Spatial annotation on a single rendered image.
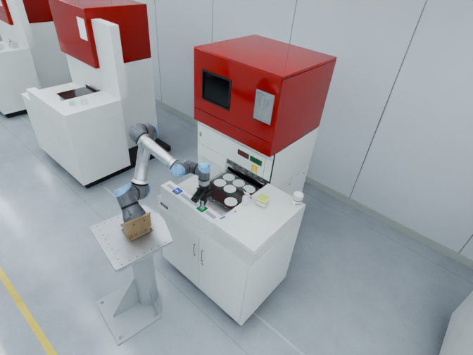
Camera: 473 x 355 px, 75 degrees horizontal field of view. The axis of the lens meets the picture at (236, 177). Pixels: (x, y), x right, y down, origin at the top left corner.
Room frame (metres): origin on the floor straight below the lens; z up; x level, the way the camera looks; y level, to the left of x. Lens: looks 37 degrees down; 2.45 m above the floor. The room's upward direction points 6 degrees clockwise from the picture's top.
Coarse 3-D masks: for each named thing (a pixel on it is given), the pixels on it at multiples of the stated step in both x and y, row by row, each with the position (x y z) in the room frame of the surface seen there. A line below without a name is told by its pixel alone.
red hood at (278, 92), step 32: (224, 64) 2.21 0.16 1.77; (256, 64) 2.12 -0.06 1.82; (288, 64) 2.19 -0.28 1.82; (320, 64) 2.30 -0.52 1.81; (224, 96) 2.21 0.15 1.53; (256, 96) 2.02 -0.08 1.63; (288, 96) 2.00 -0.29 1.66; (320, 96) 2.40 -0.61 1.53; (224, 128) 2.19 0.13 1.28; (256, 128) 2.00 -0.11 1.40; (288, 128) 2.07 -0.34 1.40
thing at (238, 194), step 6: (222, 174) 2.09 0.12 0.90; (216, 186) 1.93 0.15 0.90; (222, 186) 1.93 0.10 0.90; (234, 186) 1.95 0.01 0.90; (216, 192) 1.85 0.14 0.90; (222, 192) 1.86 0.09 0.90; (234, 192) 1.87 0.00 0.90; (240, 192) 1.88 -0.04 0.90; (216, 198) 1.78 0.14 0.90; (222, 198) 1.79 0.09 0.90; (234, 198) 1.80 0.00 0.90; (240, 198) 1.81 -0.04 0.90
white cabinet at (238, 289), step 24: (168, 216) 1.75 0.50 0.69; (192, 240) 1.58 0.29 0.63; (216, 240) 1.44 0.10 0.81; (288, 240) 1.62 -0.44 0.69; (192, 264) 1.58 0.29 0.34; (216, 264) 1.42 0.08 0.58; (240, 264) 1.30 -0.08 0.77; (264, 264) 1.38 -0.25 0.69; (288, 264) 1.72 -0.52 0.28; (216, 288) 1.41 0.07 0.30; (240, 288) 1.28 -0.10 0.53; (264, 288) 1.44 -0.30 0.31; (240, 312) 1.26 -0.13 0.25
